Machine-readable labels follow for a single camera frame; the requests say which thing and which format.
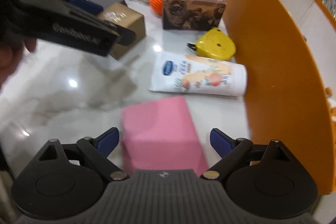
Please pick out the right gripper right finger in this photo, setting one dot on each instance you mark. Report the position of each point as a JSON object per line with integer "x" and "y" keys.
{"x": 234, "y": 154}

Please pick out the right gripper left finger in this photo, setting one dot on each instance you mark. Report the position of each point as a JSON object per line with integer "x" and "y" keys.
{"x": 95, "y": 151}

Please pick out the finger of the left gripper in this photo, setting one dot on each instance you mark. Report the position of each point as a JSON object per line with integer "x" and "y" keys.
{"x": 88, "y": 6}
{"x": 126, "y": 36}

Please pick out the gold brown gift box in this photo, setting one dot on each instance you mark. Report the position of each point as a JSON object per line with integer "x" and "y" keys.
{"x": 126, "y": 17}

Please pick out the white hand cream tube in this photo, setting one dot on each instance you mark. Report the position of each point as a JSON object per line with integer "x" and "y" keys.
{"x": 175, "y": 73}

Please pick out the brown patterned card box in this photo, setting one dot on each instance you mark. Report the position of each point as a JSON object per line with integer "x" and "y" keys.
{"x": 199, "y": 15}

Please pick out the pink rectangular box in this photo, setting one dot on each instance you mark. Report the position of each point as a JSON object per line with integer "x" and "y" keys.
{"x": 160, "y": 135}

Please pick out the yellow tape measure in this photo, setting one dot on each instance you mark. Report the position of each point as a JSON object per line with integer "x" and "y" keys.
{"x": 214, "y": 44}

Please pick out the person's left hand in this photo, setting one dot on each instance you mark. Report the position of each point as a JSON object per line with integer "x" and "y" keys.
{"x": 12, "y": 56}

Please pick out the large orange storage box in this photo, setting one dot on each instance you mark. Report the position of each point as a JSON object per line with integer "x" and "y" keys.
{"x": 285, "y": 98}

